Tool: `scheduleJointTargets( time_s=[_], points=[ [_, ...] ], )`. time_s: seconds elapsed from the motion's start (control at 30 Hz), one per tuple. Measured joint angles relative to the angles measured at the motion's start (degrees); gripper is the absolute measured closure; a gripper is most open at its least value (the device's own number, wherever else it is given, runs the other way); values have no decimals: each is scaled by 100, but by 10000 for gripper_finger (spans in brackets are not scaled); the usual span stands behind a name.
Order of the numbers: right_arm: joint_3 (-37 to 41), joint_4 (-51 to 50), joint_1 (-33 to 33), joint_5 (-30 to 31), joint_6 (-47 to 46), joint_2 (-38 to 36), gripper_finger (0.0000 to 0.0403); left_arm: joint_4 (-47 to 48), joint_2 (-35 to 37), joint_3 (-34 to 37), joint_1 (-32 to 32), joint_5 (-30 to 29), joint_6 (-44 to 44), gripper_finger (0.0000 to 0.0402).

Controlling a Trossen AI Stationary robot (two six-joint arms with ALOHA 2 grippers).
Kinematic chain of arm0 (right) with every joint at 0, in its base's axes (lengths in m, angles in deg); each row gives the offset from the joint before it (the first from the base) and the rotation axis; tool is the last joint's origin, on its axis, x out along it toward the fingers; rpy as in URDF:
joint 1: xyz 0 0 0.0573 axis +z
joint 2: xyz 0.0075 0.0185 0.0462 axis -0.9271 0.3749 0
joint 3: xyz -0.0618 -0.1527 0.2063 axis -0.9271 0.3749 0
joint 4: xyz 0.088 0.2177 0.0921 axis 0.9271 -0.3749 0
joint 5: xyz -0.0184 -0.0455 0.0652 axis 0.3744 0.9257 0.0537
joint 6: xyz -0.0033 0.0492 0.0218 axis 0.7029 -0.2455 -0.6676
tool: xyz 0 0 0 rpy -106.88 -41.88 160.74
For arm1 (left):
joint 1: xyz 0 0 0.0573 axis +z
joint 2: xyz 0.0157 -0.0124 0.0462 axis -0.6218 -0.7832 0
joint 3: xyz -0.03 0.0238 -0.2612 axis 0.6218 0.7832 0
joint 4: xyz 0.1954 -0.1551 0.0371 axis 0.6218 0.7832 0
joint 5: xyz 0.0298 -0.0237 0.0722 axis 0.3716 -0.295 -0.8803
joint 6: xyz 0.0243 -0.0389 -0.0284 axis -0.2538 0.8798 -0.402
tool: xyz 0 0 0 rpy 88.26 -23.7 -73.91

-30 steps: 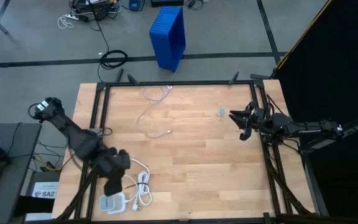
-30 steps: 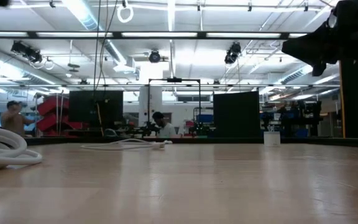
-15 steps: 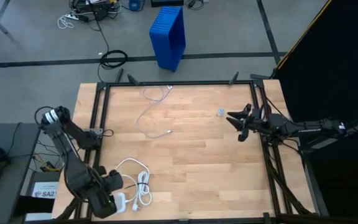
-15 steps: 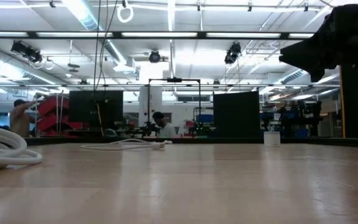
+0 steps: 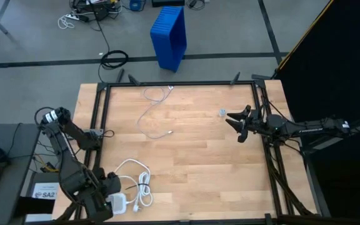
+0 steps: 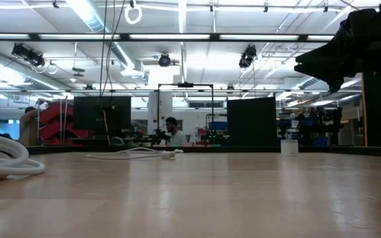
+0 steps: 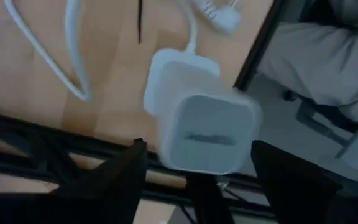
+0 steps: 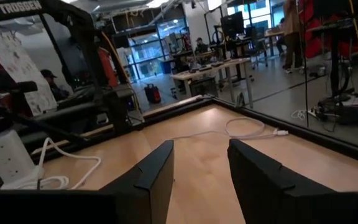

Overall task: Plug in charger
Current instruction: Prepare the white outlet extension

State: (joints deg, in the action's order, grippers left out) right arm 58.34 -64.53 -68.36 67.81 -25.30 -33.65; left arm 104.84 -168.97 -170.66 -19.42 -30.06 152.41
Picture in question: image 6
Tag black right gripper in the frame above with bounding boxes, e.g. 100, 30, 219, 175
294, 0, 381, 93

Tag small white charger adapter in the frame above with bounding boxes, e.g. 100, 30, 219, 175
280, 139, 300, 157

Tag white braided USB cable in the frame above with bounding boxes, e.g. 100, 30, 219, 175
85, 146, 185, 161

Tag thick white power cord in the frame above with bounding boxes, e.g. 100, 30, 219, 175
0, 133, 46, 182

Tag black partition panel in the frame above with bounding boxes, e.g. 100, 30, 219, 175
226, 97, 278, 147

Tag blue storage bin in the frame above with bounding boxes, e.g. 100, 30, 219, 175
209, 120, 228, 132

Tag person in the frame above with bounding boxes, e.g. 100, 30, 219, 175
19, 106, 42, 147
165, 116, 189, 147

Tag black monitor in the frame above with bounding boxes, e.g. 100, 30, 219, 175
73, 96, 132, 132

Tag red storage bins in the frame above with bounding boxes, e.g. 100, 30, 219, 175
38, 101, 91, 147

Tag black frame stand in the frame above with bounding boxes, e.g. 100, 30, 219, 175
157, 82, 215, 133

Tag black frame bar with lights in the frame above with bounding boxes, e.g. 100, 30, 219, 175
0, 32, 335, 42

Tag white cable loop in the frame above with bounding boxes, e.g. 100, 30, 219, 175
124, 3, 144, 26

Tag thin black cables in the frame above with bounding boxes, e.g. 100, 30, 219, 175
98, 0, 127, 100

